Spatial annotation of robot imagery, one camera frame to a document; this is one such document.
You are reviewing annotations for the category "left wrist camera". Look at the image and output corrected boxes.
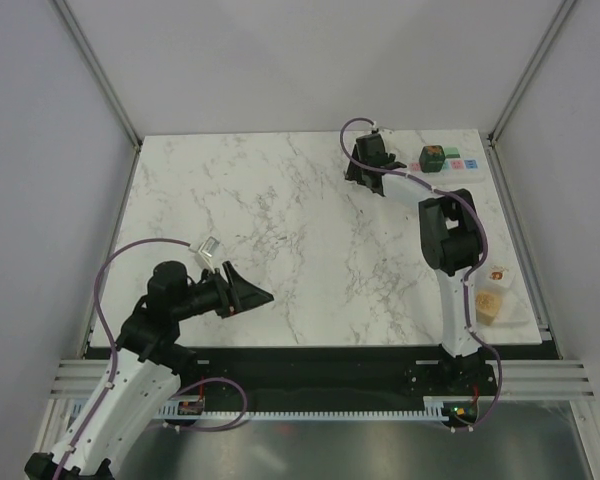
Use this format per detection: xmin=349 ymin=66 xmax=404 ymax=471
xmin=190 ymin=236 xmax=220 ymax=271

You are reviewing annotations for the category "light green cube plug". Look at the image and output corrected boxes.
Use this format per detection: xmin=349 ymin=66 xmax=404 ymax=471
xmin=443 ymin=146 xmax=461 ymax=160

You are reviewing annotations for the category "white power strip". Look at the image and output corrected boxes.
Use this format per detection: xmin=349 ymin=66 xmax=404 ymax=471
xmin=407 ymin=158 xmax=487 ymax=188

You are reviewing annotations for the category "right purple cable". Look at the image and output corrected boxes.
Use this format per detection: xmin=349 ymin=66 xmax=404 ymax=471
xmin=339 ymin=117 xmax=504 ymax=434

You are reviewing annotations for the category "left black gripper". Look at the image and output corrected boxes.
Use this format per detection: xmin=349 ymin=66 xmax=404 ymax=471
xmin=172 ymin=260 xmax=273 ymax=320

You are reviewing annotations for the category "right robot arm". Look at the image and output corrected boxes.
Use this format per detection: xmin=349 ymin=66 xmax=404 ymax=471
xmin=342 ymin=130 xmax=488 ymax=394

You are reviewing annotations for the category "dark green cube plug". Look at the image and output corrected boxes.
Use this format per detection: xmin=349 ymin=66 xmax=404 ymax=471
xmin=418 ymin=145 xmax=446 ymax=173

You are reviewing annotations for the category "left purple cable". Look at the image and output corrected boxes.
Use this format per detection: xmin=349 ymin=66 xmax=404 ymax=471
xmin=49 ymin=238 xmax=249 ymax=480

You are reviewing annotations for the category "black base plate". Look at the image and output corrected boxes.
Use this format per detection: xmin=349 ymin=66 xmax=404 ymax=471
xmin=139 ymin=344 xmax=499 ymax=416

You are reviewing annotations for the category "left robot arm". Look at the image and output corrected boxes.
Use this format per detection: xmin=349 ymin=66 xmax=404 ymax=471
xmin=24 ymin=261 xmax=274 ymax=479

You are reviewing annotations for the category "purple cable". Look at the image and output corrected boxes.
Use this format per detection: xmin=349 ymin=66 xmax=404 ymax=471
xmin=339 ymin=117 xmax=504 ymax=434
xmin=49 ymin=238 xmax=249 ymax=480

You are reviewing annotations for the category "tan wooden cube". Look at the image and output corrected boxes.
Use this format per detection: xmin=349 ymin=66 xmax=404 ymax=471
xmin=475 ymin=290 xmax=503 ymax=325

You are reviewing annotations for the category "white slotted cable duct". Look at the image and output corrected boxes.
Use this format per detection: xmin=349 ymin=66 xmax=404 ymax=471
xmin=71 ymin=395 xmax=479 ymax=431

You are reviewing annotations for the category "white cube with print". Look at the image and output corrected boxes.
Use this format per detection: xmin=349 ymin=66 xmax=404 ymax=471
xmin=484 ymin=264 xmax=515 ymax=292

